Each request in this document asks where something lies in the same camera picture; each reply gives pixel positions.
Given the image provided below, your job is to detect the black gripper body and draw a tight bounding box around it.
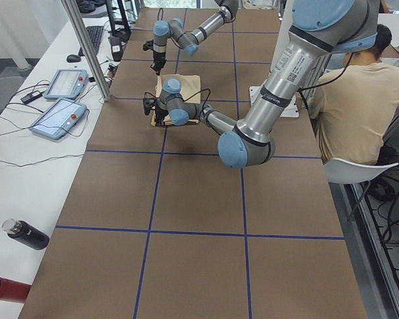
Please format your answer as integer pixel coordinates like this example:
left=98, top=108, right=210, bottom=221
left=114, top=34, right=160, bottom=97
left=153, top=51, right=166, bottom=66
left=155, top=108, right=168, bottom=124

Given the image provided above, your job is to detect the cream long-sleeve printed shirt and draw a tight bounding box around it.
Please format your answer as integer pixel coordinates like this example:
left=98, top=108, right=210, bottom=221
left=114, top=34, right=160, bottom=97
left=150, top=74, right=201, bottom=126

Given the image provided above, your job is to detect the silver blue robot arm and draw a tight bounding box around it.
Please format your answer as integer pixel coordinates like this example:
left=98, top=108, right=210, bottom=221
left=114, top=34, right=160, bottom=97
left=143, top=0, right=239, bottom=75
left=143, top=0, right=379, bottom=169

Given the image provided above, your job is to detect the black box with label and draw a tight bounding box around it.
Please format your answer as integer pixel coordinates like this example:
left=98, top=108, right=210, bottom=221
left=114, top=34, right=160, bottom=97
left=108, top=36, right=124, bottom=62

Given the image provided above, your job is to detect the black keyboard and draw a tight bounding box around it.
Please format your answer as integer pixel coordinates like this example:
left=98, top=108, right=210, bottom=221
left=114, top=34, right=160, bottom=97
left=86, top=25, right=104, bottom=54

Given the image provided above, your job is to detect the black computer mouse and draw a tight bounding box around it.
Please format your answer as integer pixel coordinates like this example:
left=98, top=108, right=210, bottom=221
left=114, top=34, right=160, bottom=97
left=66, top=54, right=81, bottom=63

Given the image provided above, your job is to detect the far blue teach pendant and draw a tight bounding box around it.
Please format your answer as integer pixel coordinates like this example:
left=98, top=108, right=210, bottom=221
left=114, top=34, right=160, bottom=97
left=43, top=68, right=88, bottom=100

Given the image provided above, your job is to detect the blue teach pendant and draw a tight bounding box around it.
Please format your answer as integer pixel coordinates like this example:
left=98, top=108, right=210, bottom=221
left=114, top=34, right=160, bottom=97
left=29, top=98, right=87, bottom=140
left=43, top=68, right=88, bottom=100

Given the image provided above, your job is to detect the near blue teach pendant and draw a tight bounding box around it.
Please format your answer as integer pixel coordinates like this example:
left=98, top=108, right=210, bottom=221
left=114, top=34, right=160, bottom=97
left=29, top=98, right=87, bottom=140

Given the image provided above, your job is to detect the small black adapter box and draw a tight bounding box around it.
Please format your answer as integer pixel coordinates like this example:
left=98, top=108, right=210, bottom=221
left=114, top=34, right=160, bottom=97
left=21, top=90, right=43, bottom=104

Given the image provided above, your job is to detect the black water bottle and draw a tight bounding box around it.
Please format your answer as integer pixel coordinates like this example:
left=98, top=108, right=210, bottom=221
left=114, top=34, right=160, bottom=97
left=2, top=219, right=49, bottom=251

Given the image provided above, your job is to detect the white chair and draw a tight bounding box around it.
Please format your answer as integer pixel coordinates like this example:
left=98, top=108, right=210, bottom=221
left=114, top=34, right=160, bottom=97
left=324, top=158, right=399, bottom=184

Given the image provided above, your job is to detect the person in beige shirt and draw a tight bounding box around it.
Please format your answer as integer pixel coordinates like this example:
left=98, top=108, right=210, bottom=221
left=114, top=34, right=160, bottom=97
left=309, top=24, right=399, bottom=165

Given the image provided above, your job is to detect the red cylinder bottle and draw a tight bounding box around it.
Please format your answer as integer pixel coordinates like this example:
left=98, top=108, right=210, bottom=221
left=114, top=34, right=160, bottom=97
left=0, top=277, right=31, bottom=303

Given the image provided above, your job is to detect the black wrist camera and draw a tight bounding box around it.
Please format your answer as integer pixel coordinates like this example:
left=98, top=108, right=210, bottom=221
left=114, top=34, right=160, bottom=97
left=142, top=40, right=154, bottom=51
left=142, top=96, right=158, bottom=116

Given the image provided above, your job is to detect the aluminium frame post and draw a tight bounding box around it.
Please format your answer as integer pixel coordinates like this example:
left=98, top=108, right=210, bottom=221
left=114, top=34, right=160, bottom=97
left=61, top=0, right=110, bottom=102

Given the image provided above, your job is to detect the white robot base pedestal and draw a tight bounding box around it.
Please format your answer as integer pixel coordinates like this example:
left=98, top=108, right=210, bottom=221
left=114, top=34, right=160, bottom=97
left=249, top=0, right=300, bottom=118

